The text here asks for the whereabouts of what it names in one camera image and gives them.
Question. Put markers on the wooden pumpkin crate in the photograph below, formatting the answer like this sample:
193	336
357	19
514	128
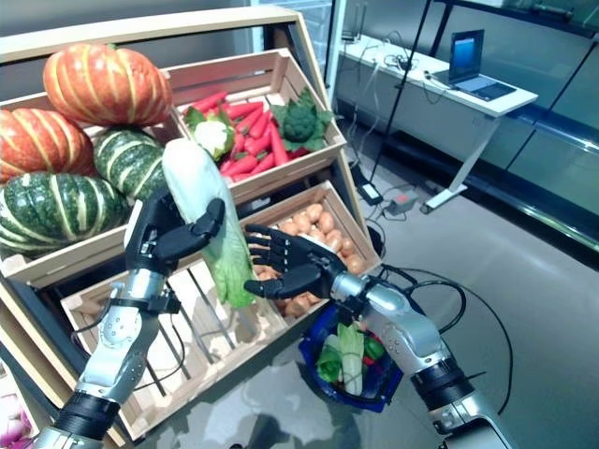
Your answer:
70	262

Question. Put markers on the green broccoli with leaves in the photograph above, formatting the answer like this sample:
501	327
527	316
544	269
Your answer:
299	121

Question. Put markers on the white framed glass door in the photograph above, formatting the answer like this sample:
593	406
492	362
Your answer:
338	42

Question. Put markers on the wide slatted wooden crate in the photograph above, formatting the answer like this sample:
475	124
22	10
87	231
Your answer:
140	407

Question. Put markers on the white desk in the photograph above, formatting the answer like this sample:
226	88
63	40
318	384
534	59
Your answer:
421	89

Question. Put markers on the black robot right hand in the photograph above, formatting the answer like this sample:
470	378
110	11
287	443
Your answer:
299	271

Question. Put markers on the wooden display rack dark frame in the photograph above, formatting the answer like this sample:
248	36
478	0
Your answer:
140	25

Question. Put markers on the wooden carrot crate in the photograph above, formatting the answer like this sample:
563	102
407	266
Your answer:
290	173

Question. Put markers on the small napa cabbage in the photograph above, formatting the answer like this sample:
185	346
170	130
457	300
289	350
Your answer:
351	360

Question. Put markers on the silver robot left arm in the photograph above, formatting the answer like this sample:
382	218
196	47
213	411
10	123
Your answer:
117	337

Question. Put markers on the pile of purple white turnips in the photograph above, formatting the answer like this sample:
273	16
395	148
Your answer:
14	421

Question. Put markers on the white cauliflower green leaves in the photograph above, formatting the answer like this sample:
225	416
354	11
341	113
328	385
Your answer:
210	135

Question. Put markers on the pile of brown potatoes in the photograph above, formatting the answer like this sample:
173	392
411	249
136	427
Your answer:
323	229

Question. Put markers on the grey power strip red switch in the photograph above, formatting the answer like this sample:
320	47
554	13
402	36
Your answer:
401	205

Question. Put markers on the blue plastic shopping basket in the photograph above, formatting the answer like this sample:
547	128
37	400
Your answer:
384	393

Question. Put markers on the green striped pumpkin with stem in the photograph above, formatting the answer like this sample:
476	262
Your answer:
126	161

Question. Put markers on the small red chili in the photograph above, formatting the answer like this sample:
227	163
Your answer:
369	361

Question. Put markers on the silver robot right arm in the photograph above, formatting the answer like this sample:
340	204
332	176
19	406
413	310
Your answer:
412	327

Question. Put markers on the orange striped pumpkin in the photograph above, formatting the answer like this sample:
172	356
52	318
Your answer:
42	145
107	84

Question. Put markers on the wooden potato crate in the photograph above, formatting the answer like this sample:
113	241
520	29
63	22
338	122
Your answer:
353	224

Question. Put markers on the tall black tripod stand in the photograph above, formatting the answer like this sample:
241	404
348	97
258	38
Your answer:
399	93

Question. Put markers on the open grey laptop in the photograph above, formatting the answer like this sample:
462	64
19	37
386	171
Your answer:
468	53

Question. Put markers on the black power adapter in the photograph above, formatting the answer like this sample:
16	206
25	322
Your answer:
370	192

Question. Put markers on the pile of red carrots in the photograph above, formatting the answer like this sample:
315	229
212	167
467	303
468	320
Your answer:
252	140

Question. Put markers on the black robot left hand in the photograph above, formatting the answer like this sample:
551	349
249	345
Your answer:
159	243

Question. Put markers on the large green striped pumpkin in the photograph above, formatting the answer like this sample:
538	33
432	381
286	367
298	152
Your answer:
56	215

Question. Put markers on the green bell pepper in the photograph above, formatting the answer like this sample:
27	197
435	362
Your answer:
329	367
374	348

